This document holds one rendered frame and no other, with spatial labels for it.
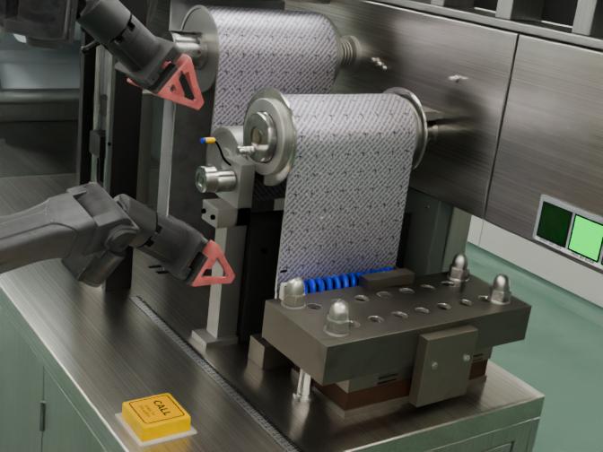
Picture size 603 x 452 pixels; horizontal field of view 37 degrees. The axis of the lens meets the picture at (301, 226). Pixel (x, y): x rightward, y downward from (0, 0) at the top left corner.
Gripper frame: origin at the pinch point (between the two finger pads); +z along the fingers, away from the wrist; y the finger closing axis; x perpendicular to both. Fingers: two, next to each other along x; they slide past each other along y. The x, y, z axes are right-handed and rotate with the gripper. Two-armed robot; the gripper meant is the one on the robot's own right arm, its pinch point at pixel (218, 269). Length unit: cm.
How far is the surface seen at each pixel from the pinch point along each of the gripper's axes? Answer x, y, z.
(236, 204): 9.6, -6.9, 1.5
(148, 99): 20, -74, 15
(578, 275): 67, -135, 284
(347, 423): -8.8, 20.4, 18.3
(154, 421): -20.3, 12.5, -5.4
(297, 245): 9.1, 0.6, 9.9
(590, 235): 32, 31, 29
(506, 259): 61, -179, 289
